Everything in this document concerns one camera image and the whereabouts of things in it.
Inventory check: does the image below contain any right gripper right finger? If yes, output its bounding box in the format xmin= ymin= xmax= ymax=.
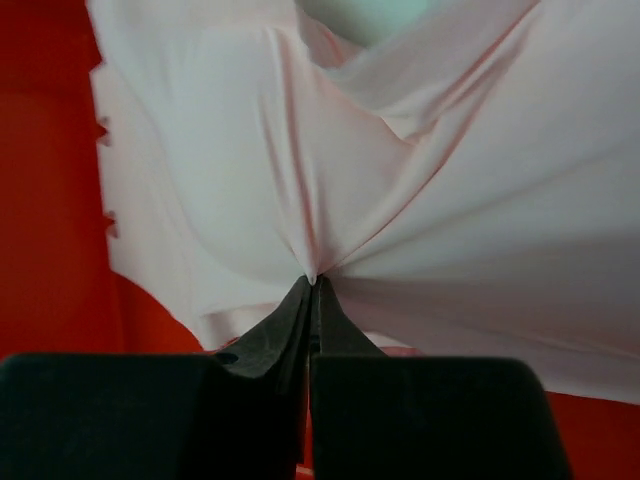
xmin=309 ymin=278 xmax=573 ymax=479

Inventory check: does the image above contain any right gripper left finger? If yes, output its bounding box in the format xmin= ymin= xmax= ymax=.
xmin=1 ymin=278 xmax=311 ymax=479

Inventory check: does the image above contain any pink bra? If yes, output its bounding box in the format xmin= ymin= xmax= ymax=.
xmin=88 ymin=1 xmax=639 ymax=404

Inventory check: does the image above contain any red plastic tray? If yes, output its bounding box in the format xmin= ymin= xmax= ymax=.
xmin=0 ymin=0 xmax=640 ymax=480

